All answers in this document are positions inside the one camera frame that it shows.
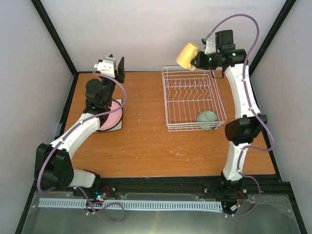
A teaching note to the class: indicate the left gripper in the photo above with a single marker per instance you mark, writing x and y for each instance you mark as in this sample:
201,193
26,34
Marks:
120,74

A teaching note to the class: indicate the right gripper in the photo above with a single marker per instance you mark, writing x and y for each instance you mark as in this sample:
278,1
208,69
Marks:
198,58

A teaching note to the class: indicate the yellow mug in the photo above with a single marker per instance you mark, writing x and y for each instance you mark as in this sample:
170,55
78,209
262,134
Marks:
188,53

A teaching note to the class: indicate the white wire dish rack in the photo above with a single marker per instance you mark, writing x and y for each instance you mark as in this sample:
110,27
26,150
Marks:
188,93

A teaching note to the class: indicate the pink round plate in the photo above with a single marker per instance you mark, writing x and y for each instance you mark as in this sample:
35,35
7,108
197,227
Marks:
113,118

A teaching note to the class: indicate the green ceramic bowl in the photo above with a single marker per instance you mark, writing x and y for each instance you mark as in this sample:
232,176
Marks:
207,120

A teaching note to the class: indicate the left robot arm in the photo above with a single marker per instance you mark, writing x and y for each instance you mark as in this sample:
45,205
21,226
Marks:
53,165

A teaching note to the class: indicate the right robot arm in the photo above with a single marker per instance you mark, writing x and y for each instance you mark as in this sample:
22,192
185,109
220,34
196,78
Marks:
248,121

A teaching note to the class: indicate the round black-rimmed plate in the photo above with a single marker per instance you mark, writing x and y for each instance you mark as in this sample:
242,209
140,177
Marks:
118,127

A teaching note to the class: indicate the square black-rimmed plate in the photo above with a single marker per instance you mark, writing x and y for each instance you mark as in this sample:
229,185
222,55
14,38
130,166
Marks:
114,120

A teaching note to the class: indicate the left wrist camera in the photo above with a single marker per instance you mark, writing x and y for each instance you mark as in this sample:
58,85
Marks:
103,66

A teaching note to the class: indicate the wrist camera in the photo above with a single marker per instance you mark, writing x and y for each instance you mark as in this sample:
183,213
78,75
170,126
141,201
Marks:
103,66
209,45

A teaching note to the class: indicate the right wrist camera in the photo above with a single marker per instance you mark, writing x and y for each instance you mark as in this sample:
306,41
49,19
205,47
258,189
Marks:
209,45

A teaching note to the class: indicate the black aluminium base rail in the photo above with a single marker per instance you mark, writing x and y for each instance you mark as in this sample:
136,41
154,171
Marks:
207,187

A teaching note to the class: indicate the blue slotted cable duct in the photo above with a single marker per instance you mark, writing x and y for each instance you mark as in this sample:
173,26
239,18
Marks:
136,205

